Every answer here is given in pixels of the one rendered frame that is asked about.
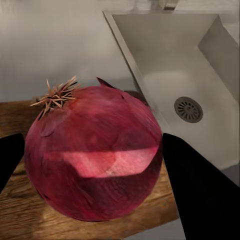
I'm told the cutting board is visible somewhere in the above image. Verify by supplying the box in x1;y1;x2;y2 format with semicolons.
0;90;180;240

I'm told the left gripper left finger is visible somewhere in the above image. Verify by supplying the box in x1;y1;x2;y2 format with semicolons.
0;133;25;193

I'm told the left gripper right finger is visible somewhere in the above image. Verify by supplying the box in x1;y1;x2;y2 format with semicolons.
162;133;240;240

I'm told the vidalia onion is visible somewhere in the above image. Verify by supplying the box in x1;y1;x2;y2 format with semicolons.
24;75;164;222

